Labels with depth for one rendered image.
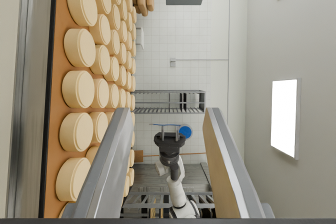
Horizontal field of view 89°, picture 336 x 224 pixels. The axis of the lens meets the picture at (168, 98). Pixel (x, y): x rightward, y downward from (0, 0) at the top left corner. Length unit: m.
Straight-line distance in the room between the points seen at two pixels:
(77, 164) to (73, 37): 0.16
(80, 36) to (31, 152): 0.16
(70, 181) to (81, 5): 0.21
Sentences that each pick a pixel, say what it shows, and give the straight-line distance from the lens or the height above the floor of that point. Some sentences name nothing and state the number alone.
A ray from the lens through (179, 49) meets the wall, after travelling 4.50.
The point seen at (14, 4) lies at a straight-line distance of 0.32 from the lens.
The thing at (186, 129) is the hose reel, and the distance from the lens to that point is 4.36.
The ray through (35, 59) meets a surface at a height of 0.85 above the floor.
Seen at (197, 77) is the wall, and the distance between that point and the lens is 4.44.
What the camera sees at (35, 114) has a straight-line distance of 0.28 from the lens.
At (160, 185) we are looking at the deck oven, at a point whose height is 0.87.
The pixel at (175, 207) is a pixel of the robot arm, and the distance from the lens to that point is 0.98.
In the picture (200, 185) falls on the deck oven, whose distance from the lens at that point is 3.92.
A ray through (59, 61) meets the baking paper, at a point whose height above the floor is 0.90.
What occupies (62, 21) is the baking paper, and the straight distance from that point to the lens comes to 0.26.
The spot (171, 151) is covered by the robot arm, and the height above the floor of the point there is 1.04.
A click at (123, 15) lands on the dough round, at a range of 0.48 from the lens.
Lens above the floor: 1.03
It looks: level
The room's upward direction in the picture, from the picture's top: 90 degrees clockwise
